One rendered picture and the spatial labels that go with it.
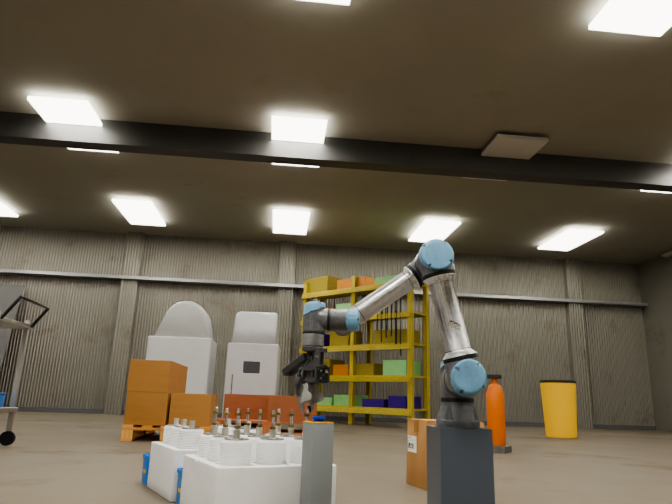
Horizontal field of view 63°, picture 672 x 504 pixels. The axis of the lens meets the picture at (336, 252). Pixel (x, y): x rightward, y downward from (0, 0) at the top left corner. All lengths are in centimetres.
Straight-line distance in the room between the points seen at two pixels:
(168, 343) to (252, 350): 106
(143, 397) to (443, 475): 342
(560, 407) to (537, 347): 404
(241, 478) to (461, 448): 73
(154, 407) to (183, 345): 246
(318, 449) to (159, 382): 338
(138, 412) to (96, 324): 632
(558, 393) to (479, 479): 596
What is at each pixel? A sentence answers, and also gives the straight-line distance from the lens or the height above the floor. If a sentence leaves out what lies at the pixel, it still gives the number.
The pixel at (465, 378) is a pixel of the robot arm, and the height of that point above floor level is 46.
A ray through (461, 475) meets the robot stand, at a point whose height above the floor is 15.
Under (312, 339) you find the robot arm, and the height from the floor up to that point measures 57.
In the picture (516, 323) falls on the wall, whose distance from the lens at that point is 1173.
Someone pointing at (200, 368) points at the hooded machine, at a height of 70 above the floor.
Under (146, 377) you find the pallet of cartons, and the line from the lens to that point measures 499.
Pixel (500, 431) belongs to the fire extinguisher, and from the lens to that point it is 501.
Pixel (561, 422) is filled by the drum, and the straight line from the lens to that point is 794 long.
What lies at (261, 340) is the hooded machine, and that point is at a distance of 729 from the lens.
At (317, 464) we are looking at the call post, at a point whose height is 20.
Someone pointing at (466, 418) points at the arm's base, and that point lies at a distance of 201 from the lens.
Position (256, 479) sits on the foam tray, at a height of 14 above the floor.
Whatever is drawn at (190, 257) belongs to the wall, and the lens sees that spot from 1107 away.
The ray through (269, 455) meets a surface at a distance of 182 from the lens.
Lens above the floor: 38
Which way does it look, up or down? 15 degrees up
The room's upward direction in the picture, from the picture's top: 2 degrees clockwise
